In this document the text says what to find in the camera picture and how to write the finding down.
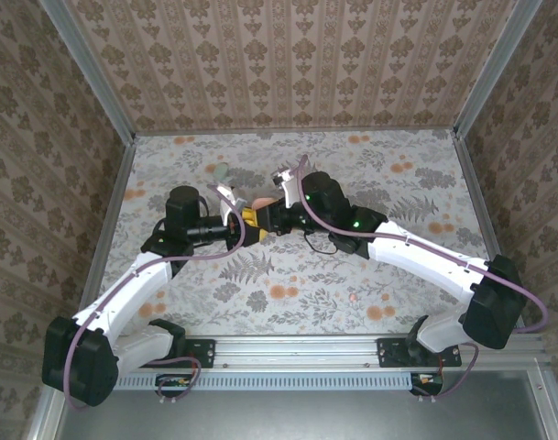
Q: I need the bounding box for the small electronics board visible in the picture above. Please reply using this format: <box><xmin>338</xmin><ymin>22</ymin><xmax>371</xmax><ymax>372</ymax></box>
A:
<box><xmin>155</xmin><ymin>373</ymin><xmax>193</xmax><ymax>399</ymax></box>
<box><xmin>409</xmin><ymin>371</ymin><xmax>445</xmax><ymax>396</ymax></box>

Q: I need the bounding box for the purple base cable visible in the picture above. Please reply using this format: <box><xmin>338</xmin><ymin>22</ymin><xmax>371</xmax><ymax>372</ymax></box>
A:
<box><xmin>144</xmin><ymin>353</ymin><xmax>202</xmax><ymax>404</ymax></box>
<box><xmin>418</xmin><ymin>339</ymin><xmax>482</xmax><ymax>404</ymax></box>

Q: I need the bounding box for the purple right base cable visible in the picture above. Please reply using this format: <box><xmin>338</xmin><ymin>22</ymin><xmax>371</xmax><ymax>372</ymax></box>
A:
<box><xmin>418</xmin><ymin>339</ymin><xmax>482</xmax><ymax>404</ymax></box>

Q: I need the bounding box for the aluminium table edge rail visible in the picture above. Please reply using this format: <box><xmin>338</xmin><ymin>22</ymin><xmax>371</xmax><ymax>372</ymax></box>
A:
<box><xmin>134</xmin><ymin>126</ymin><xmax>458</xmax><ymax>137</ymax></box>
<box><xmin>79</xmin><ymin>137</ymin><xmax>137</xmax><ymax>317</ymax></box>
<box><xmin>454</xmin><ymin>131</ymin><xmax>527</xmax><ymax>331</ymax></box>

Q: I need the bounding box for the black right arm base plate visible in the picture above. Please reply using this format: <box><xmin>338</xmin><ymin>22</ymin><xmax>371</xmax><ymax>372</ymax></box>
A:
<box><xmin>377</xmin><ymin>337</ymin><xmax>463</xmax><ymax>369</ymax></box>

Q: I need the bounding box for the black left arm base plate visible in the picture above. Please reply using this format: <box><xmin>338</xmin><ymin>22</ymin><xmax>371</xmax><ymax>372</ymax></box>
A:
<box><xmin>134</xmin><ymin>337</ymin><xmax>216</xmax><ymax>369</ymax></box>

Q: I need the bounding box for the aluminium mounting rail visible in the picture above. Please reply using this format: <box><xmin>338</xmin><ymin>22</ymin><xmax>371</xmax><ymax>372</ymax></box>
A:
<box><xmin>117</xmin><ymin>335</ymin><xmax>548</xmax><ymax>370</ymax></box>

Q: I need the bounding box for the grey metal tray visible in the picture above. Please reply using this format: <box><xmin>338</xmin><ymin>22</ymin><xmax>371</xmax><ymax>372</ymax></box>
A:
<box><xmin>26</xmin><ymin>369</ymin><xmax>558</xmax><ymax>440</ymax></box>

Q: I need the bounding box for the thin black cable loop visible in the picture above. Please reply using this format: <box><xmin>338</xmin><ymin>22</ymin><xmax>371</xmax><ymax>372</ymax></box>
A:
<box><xmin>302</xmin><ymin>230</ymin><xmax>340</xmax><ymax>255</ymax></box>

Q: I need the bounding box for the aluminium frame post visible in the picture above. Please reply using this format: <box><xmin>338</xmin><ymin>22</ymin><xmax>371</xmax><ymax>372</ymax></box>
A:
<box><xmin>38</xmin><ymin>0</ymin><xmax>137</xmax><ymax>146</ymax></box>
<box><xmin>454</xmin><ymin>0</ymin><xmax>545</xmax><ymax>138</ymax></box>

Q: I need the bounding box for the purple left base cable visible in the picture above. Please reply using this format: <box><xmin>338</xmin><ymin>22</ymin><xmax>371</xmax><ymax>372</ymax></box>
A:
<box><xmin>144</xmin><ymin>353</ymin><xmax>202</xmax><ymax>404</ymax></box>

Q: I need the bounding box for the white slotted cable duct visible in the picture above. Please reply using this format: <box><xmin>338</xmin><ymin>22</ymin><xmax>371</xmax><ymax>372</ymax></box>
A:
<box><xmin>115</xmin><ymin>371</ymin><xmax>420</xmax><ymax>391</ymax></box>

